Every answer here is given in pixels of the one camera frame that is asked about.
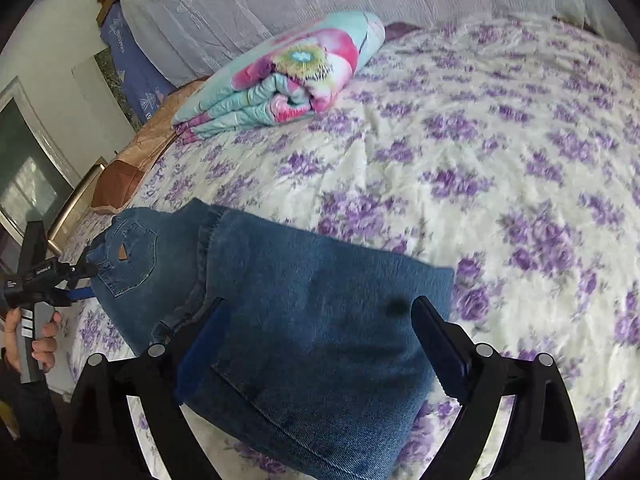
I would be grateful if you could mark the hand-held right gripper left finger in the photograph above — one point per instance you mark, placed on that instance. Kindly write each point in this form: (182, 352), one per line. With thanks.
(200, 355)

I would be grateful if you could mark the purple pillow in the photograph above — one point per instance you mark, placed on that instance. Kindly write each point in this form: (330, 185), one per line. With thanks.
(400, 30)

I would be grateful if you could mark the person's left forearm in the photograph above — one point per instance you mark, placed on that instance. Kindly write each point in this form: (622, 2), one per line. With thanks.
(25, 410)

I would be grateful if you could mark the white panel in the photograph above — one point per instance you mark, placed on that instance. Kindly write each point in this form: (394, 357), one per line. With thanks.
(97, 105)

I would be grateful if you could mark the green wall picture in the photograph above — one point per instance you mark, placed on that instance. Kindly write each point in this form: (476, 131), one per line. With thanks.
(107, 67)

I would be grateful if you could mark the purple floral bed sheet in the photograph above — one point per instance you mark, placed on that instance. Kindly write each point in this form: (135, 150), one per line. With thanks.
(500, 185)

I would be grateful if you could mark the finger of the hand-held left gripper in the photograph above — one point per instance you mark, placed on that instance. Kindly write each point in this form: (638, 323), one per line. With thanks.
(77, 295)
(80, 272)

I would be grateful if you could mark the window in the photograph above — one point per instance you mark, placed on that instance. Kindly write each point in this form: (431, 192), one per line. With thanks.
(25, 170)

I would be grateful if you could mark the person's left hand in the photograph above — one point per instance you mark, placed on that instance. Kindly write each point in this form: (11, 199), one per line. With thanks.
(47, 350)

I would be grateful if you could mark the brown patterned pillow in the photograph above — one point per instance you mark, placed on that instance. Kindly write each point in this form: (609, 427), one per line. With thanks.
(130, 175)

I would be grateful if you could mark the blue patterned cloth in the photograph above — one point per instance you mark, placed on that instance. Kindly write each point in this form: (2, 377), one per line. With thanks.
(130, 70)

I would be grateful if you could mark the blue denim pants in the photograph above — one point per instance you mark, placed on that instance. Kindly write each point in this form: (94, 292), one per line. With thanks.
(325, 320)

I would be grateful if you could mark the folded floral quilt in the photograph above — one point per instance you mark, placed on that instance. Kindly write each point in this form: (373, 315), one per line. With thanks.
(280, 90)

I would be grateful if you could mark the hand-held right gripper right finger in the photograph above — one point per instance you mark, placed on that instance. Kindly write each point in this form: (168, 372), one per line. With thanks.
(440, 347)

